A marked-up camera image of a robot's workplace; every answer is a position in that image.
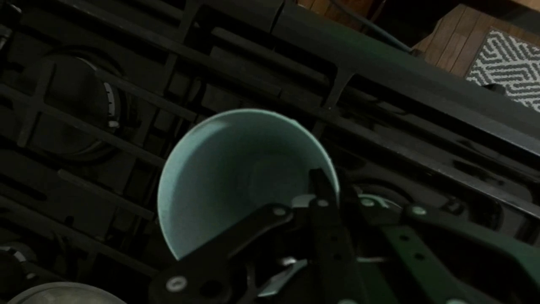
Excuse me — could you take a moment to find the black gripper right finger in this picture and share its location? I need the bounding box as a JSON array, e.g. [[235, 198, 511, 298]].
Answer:
[[352, 193, 540, 304]]

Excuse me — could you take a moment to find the grey patterned rug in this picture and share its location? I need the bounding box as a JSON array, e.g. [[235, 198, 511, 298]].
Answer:
[[463, 31, 540, 116]]

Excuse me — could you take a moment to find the oval burner cap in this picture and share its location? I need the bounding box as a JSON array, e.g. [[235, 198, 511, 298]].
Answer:
[[31, 53, 136, 168]]

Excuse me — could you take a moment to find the mint green plastic cup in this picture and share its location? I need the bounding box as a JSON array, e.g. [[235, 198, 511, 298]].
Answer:
[[154, 107, 340, 264]]

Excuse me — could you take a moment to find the black and steel gas stove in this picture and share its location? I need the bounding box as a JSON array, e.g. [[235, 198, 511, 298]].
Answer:
[[0, 0, 540, 304]]

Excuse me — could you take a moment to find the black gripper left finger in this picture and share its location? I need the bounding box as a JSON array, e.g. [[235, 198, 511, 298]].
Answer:
[[148, 168, 367, 304]]

